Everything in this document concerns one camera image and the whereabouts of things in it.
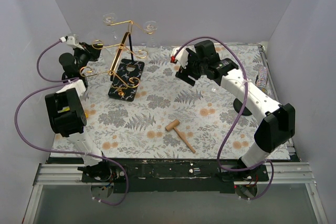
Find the black marbled rack base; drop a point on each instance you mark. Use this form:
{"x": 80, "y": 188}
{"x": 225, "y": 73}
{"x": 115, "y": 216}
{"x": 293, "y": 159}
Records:
{"x": 125, "y": 83}

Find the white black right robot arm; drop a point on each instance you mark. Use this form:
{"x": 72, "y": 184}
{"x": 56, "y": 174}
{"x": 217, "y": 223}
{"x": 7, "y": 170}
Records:
{"x": 276, "y": 122}

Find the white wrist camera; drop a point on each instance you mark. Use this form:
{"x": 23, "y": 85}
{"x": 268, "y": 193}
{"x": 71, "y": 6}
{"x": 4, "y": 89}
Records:
{"x": 181, "y": 57}
{"x": 73, "y": 41}

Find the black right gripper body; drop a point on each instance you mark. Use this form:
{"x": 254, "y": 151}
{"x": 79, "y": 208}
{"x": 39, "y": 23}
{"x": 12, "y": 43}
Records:
{"x": 188, "y": 70}

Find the wooden toy mallet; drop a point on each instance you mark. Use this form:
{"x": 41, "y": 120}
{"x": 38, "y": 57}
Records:
{"x": 173, "y": 126}

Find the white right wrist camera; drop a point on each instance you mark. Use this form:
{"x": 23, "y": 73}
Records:
{"x": 181, "y": 57}

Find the aluminium frame rail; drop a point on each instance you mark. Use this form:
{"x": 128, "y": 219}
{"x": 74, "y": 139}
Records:
{"x": 293, "y": 173}

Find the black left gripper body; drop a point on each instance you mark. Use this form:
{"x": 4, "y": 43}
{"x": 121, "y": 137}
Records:
{"x": 92, "y": 51}

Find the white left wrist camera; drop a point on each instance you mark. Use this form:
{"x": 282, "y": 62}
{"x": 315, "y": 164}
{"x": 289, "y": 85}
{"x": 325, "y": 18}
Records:
{"x": 73, "y": 41}

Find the floral patterned table mat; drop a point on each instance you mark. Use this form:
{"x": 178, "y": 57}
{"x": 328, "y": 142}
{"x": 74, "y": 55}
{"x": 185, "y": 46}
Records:
{"x": 136, "y": 129}

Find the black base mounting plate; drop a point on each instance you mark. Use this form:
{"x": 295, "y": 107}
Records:
{"x": 169, "y": 175}

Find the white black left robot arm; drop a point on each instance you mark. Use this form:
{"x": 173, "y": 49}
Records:
{"x": 67, "y": 116}

